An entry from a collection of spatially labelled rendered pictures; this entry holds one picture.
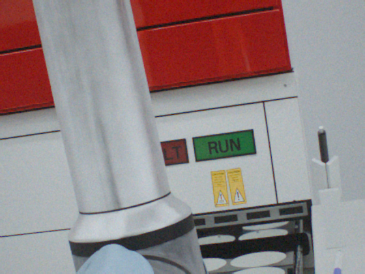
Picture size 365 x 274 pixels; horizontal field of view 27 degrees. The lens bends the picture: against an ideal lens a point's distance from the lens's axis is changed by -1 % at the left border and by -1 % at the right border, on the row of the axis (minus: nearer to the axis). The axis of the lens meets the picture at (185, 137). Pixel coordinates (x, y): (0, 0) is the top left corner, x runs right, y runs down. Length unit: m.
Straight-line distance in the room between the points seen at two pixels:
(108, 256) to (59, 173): 0.99
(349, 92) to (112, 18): 2.33
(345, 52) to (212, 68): 1.57
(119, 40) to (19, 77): 0.85
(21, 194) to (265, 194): 0.49
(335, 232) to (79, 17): 0.61
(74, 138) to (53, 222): 0.91
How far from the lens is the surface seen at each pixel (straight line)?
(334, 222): 1.15
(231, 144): 1.48
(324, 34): 2.96
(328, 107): 2.97
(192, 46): 1.44
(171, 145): 1.50
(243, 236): 1.50
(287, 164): 1.49
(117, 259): 0.57
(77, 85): 0.67
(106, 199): 0.67
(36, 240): 1.61
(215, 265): 1.42
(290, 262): 1.36
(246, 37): 1.43
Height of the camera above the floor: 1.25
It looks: 5 degrees down
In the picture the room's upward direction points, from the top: 9 degrees counter-clockwise
